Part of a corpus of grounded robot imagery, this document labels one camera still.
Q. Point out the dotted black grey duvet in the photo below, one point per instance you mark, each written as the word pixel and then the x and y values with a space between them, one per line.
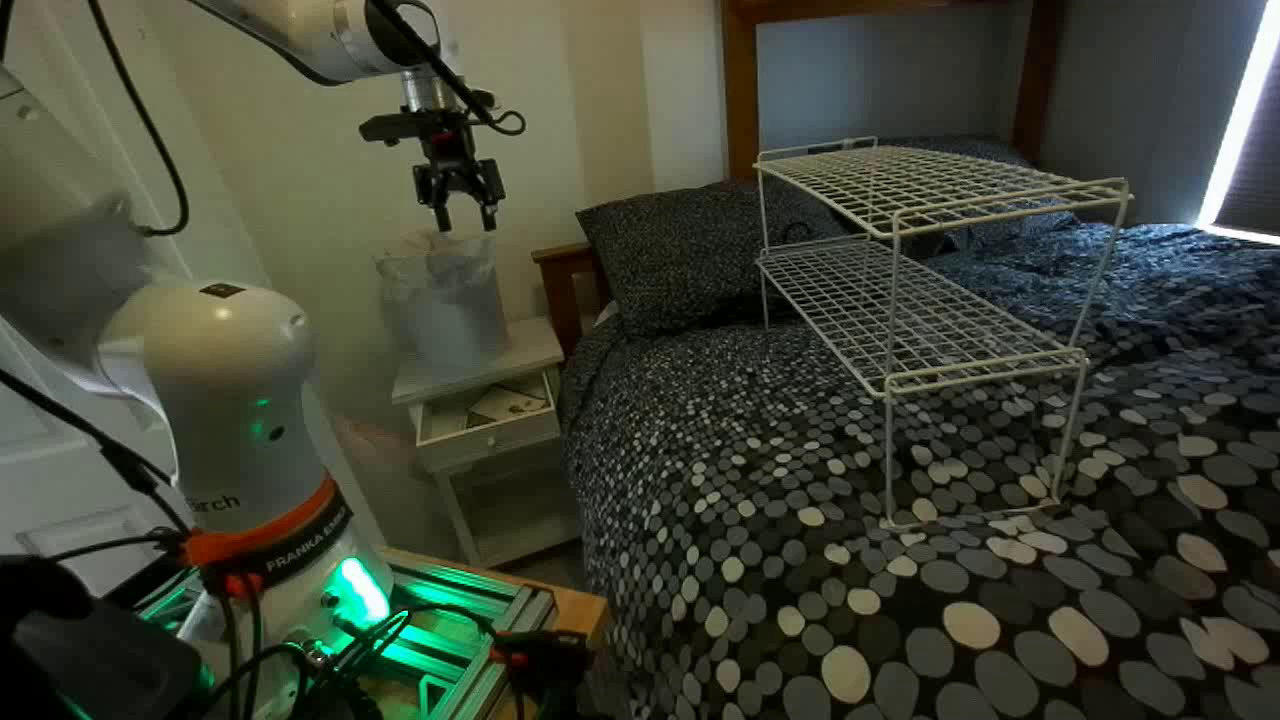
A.
pixel 825 535

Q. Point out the dark dotted pillow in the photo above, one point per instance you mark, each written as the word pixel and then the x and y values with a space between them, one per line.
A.
pixel 687 260

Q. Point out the white nightstand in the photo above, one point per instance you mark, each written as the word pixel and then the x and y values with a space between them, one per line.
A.
pixel 512 503

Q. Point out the window roller blind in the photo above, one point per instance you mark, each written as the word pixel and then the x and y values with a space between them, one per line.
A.
pixel 1261 123

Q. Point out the black device beside base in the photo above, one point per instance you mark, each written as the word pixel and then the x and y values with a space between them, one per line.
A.
pixel 81 653

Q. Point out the black clamp with red tips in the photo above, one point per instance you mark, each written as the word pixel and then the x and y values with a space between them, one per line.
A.
pixel 541 657

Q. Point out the wooden bunk bed frame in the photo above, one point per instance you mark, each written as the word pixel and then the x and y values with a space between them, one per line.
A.
pixel 742 93

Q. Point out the bin with plastic liner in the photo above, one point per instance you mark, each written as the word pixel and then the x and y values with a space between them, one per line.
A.
pixel 447 302

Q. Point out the robot base mounting frame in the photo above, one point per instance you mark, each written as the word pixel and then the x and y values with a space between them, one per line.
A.
pixel 452 640

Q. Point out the blue crumpled blanket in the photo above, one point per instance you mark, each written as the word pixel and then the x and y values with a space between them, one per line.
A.
pixel 1173 280

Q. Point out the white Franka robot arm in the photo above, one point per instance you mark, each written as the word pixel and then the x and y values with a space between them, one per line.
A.
pixel 235 401

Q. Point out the card inside drawer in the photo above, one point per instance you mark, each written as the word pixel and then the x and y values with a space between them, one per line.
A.
pixel 507 401

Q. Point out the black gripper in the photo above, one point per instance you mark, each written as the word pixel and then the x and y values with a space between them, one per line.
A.
pixel 460 165

